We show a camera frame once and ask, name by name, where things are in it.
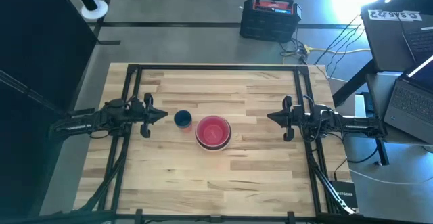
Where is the dark side desk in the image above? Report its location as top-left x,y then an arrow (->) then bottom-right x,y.
333,0 -> 433,107

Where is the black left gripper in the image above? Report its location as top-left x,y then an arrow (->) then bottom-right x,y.
130,93 -> 168,139

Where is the black and red power station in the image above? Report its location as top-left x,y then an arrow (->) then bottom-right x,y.
239,0 -> 303,44

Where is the black Netgear network switch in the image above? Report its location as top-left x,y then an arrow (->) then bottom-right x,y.
329,179 -> 359,212

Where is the small blue cup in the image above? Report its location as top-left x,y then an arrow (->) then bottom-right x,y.
173,110 -> 193,129

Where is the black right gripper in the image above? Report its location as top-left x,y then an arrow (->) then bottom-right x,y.
267,95 -> 307,142

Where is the grey side table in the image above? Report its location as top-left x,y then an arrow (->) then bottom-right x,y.
365,70 -> 433,148

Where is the black power cable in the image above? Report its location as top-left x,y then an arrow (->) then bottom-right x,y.
313,14 -> 362,66

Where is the grey open laptop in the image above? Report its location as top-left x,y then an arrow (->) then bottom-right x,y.
384,56 -> 433,145

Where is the black aluminium table frame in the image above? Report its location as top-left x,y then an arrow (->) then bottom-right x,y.
72,63 -> 359,224

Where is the white round stand base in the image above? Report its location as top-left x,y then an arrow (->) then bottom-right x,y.
80,0 -> 109,20

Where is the red bowl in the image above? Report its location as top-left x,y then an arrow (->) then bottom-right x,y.
195,115 -> 232,150

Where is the large dark panel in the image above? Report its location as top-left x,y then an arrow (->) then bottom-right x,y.
0,0 -> 99,218

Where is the white paper label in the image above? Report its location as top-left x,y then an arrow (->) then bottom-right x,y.
367,9 -> 423,22

